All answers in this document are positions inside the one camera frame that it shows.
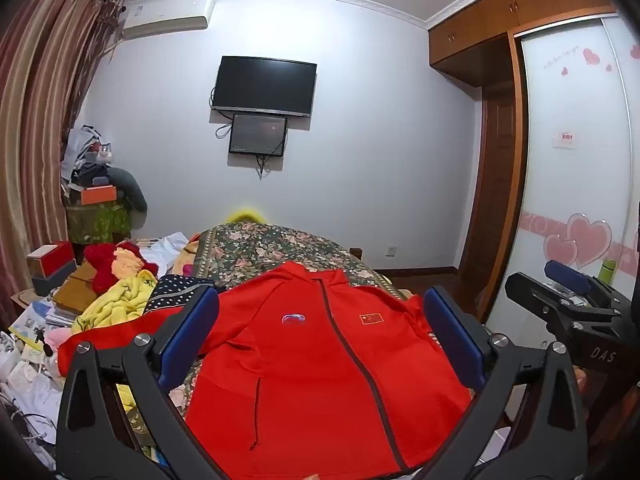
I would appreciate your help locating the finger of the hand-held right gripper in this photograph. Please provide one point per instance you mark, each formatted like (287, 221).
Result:
(565, 312)
(567, 272)

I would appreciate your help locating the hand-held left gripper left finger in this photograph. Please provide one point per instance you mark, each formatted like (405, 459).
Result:
(197, 325)

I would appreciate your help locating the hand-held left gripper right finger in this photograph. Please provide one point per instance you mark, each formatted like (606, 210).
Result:
(452, 330)

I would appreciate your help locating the red zip jacket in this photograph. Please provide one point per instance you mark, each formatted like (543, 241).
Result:
(310, 370)

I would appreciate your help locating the pile of grey clothes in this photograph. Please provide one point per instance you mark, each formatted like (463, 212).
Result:
(82, 155)

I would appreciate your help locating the green bottle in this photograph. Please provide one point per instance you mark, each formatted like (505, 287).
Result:
(608, 272)

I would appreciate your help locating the navy patterned cloth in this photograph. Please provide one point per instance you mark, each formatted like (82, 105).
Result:
(175, 290)

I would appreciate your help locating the orange blanket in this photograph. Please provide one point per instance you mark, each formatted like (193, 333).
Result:
(189, 250)

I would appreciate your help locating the white cloth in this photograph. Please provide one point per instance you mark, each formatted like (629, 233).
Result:
(165, 250)

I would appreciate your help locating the yellow garment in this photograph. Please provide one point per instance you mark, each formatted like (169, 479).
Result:
(120, 295)

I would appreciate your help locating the red plush toy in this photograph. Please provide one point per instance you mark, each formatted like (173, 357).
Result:
(100, 265)

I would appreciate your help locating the floral bedspread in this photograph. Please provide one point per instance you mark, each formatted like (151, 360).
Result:
(280, 245)

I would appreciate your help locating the yellow fluffy object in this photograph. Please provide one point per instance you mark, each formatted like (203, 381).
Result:
(246, 215)

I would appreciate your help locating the brown wooden door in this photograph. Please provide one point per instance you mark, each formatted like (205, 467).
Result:
(492, 170)

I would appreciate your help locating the brown cardboard box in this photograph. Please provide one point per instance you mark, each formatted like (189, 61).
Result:
(75, 290)

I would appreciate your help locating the green patterned cloth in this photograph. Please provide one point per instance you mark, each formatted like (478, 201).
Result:
(97, 222)

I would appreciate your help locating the red and white box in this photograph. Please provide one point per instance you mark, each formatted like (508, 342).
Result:
(50, 257)

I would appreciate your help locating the orange box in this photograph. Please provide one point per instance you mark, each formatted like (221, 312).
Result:
(98, 195)

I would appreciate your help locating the pile of papers and bags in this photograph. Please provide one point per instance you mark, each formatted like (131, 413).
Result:
(30, 385)

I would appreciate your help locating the small black monitor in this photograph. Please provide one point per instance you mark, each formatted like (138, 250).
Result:
(257, 134)

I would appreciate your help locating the striped brown curtain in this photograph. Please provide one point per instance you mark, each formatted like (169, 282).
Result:
(40, 110)

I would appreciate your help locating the wooden wardrobe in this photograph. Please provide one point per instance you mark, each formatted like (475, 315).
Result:
(480, 20)

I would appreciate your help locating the white air conditioner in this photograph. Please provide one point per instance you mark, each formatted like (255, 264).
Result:
(165, 15)

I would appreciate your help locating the black wall television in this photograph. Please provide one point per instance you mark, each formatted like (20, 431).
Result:
(264, 85)

